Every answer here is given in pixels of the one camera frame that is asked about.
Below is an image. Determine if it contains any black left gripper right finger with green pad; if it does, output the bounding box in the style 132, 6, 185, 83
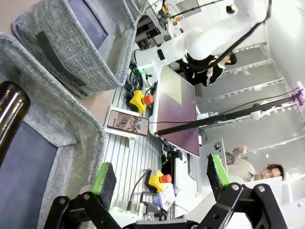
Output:
198, 152, 288, 229

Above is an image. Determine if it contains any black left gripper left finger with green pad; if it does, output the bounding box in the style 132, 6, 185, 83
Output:
45, 162, 120, 229

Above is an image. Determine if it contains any large grey fabric basket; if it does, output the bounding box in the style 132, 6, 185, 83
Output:
0, 32, 107, 229

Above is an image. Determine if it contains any small grey fabric basket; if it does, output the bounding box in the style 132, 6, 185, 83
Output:
11, 0, 138, 98

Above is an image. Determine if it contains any person in white shirt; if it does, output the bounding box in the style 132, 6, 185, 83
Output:
224, 145, 257, 182

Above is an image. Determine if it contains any silver laptop with sticker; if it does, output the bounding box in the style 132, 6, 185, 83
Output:
199, 138, 229, 178

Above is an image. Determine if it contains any black power adapter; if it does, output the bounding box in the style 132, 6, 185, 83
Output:
139, 190, 169, 221

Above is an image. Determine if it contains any yellow emergency stop button box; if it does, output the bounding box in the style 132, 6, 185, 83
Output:
147, 169, 173, 193
128, 90, 154, 113

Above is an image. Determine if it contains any black monitor stand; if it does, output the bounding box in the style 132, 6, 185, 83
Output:
156, 135, 183, 187

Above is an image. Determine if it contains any blue and white card box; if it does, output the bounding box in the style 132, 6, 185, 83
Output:
152, 183, 181, 211

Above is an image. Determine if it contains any person with dark hair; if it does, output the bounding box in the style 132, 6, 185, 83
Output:
253, 163, 286, 182

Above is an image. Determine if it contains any black boom pole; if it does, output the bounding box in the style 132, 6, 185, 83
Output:
154, 96, 298, 137

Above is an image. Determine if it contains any smartphone with lit screen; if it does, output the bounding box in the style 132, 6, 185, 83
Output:
107, 110, 150, 137

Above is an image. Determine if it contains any large flat monitor panel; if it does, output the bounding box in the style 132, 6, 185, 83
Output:
148, 65, 201, 158

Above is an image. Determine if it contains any person in black jacket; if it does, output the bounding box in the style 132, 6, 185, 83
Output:
175, 52, 238, 87

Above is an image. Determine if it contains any purple clamp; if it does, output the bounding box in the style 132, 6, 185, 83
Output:
291, 81, 305, 107

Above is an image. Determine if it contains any brown glass bottle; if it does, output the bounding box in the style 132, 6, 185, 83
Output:
0, 81, 31, 155

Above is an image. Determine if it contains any cluttered workbench with electronics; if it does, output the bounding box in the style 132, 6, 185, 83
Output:
136, 0, 202, 50

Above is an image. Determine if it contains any grey cable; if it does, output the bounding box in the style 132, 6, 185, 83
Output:
128, 170, 150, 212

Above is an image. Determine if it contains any black cable bundle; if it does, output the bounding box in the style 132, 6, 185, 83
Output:
123, 61, 145, 96

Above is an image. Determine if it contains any black cable on robot arm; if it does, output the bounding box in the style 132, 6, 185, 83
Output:
206, 0, 273, 70

